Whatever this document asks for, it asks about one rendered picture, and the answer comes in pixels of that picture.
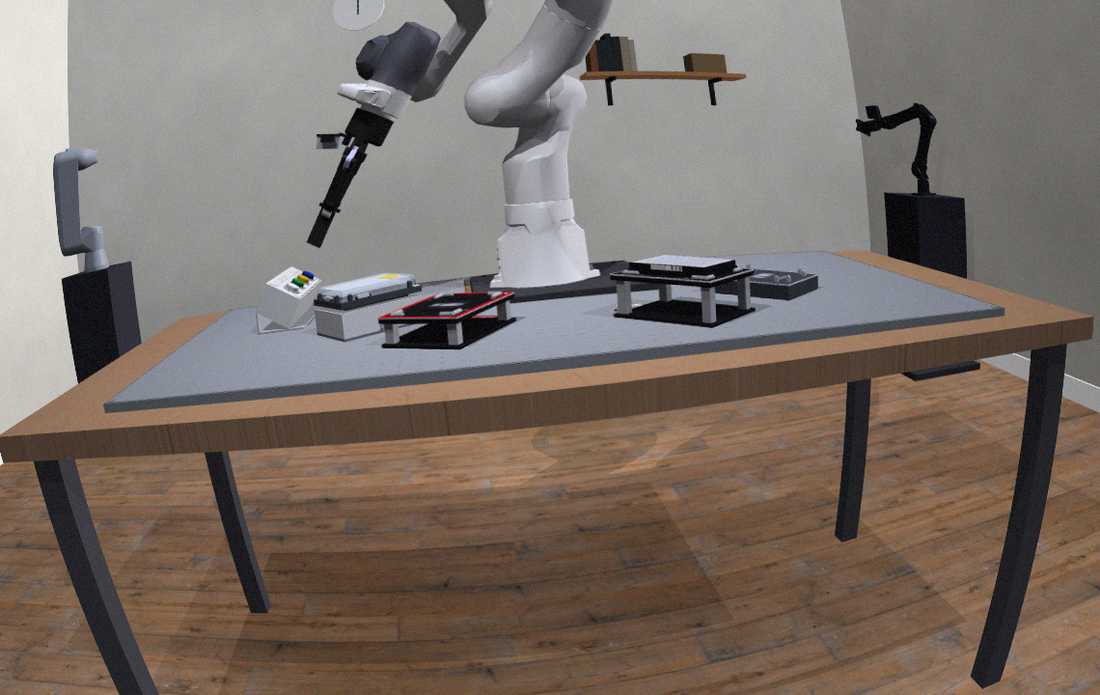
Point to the white button panel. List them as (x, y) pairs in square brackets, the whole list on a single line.
[(287, 301)]

